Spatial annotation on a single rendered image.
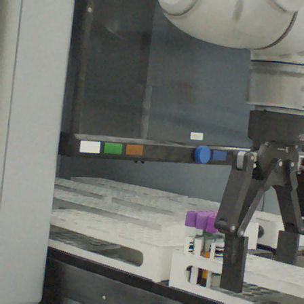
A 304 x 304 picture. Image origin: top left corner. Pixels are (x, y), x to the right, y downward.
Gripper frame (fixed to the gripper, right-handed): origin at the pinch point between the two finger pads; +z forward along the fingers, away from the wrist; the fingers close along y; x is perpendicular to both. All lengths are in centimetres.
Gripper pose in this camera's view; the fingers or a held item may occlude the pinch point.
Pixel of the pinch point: (259, 271)
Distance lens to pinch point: 105.7
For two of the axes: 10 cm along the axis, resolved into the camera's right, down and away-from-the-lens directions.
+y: 7.0, 0.4, 7.1
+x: -7.0, -1.2, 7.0
